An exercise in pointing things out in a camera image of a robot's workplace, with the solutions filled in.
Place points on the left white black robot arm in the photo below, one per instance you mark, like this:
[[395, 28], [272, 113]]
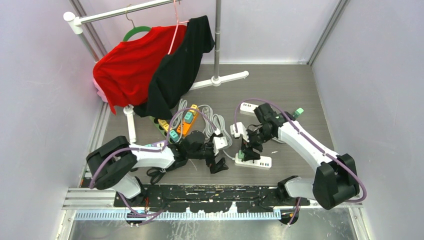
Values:
[[111, 163]]

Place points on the orange power strip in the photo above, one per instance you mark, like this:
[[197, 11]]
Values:
[[178, 123]]

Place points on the long white power strip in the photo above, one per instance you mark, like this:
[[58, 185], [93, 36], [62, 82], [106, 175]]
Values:
[[213, 121]]

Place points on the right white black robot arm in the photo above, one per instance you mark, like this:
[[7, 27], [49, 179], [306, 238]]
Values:
[[335, 178]]

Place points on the teal plug on orange strip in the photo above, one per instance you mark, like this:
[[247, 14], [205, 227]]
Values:
[[188, 118]]

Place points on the red t-shirt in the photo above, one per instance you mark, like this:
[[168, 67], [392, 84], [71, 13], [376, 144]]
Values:
[[124, 74]]

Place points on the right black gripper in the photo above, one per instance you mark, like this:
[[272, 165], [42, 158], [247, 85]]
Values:
[[249, 154]]

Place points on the short white power strip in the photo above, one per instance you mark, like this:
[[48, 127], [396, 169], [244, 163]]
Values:
[[269, 120]]

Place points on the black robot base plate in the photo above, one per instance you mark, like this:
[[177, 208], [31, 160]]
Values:
[[166, 202]]

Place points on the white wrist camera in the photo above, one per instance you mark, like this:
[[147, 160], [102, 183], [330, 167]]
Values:
[[219, 143], [238, 130]]

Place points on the yellow plug on green strip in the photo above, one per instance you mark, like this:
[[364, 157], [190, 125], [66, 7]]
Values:
[[163, 123]]

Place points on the pink clothes hanger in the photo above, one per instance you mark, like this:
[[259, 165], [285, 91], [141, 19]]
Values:
[[178, 23]]

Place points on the black t-shirt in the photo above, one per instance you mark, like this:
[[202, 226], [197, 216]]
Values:
[[177, 72]]

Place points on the green plug adapter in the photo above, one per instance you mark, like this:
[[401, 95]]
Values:
[[297, 112], [240, 156]]

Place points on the green clothes hanger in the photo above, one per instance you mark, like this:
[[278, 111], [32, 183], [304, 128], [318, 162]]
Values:
[[135, 30]]

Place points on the dark green power strip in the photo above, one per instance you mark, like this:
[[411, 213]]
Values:
[[161, 130]]

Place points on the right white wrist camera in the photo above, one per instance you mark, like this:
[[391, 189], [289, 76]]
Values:
[[238, 130]]

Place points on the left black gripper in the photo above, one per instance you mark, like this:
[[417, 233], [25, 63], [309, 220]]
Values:
[[211, 162]]

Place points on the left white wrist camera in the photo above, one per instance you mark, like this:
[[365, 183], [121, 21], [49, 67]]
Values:
[[219, 143]]

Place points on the white metal clothes rack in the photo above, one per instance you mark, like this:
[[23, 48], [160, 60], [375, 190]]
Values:
[[76, 23]]

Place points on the teal plug on green strip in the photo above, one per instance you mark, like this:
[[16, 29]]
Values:
[[174, 136]]

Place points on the yellow plug on orange strip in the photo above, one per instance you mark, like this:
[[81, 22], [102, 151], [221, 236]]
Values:
[[193, 109]]

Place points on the purple power strip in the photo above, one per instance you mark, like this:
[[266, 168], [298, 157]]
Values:
[[158, 144]]

